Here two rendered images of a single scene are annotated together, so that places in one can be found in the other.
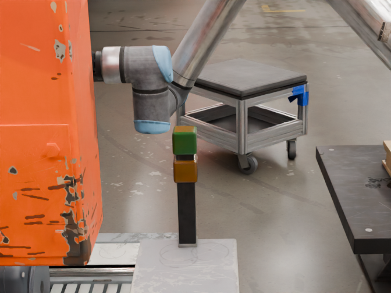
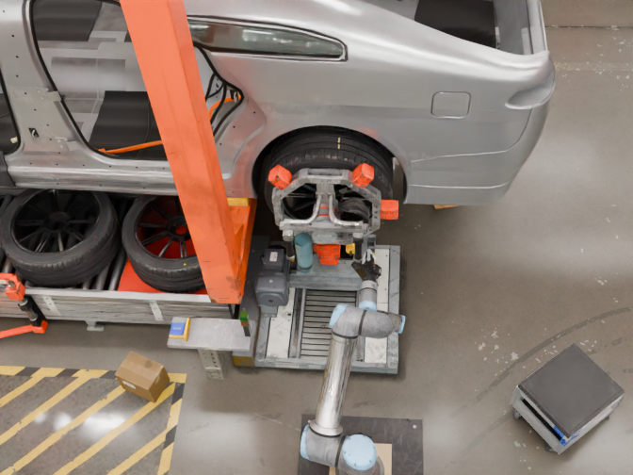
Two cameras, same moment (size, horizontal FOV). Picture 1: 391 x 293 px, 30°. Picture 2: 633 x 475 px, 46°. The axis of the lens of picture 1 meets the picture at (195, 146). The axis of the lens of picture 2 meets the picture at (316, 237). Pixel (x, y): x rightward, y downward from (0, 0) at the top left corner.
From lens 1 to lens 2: 3.78 m
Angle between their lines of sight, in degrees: 77
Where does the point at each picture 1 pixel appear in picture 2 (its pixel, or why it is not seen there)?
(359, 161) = (395, 437)
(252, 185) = (495, 416)
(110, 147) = (564, 325)
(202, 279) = (223, 337)
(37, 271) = (267, 296)
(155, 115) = not seen: hidden behind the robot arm
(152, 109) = not seen: hidden behind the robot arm
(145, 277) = (227, 322)
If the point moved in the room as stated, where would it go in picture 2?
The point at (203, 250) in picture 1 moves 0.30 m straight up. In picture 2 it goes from (241, 338) to (234, 308)
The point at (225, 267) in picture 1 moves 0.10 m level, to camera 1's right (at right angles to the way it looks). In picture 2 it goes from (229, 344) to (227, 362)
